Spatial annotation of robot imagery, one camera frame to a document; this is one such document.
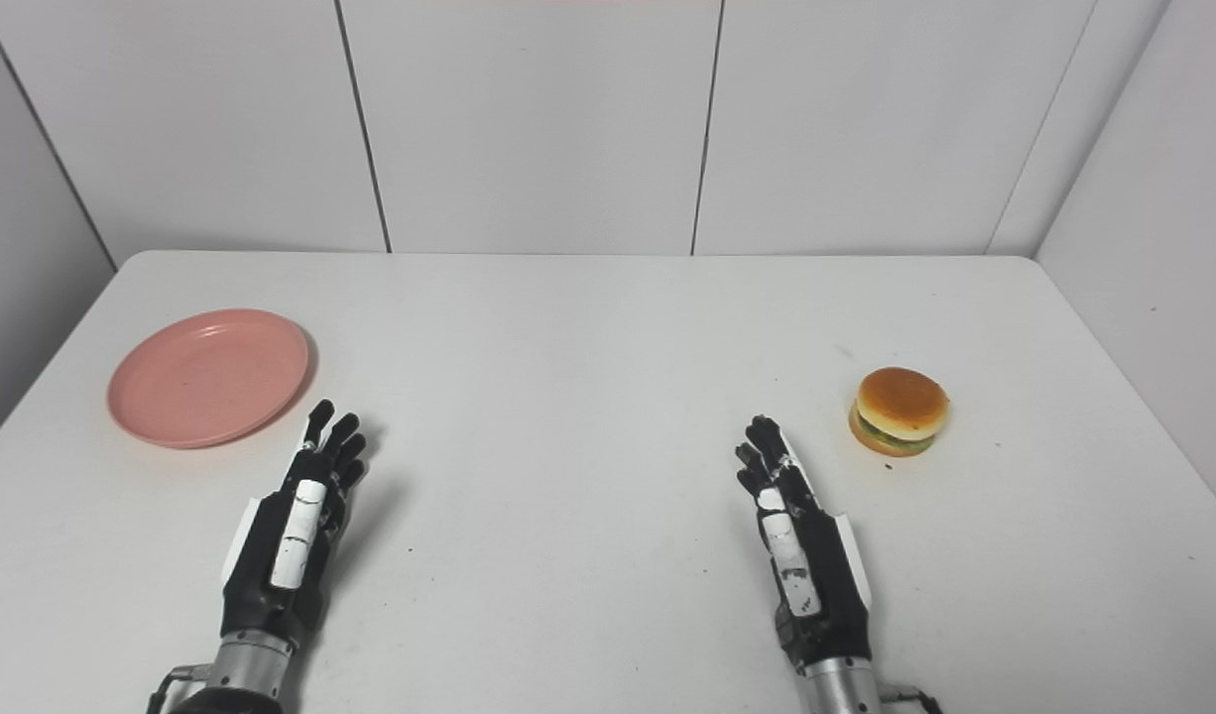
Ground pink round plate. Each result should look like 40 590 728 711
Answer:
107 308 311 449

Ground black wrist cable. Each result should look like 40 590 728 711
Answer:
878 682 944 714
147 665 212 714

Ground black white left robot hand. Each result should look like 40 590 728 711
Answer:
219 399 369 646

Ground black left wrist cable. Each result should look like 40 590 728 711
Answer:
147 665 212 714

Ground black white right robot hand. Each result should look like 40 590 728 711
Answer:
735 415 875 672

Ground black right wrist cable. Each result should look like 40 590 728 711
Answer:
878 682 944 714

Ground toy hamburger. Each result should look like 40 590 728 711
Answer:
848 367 951 458

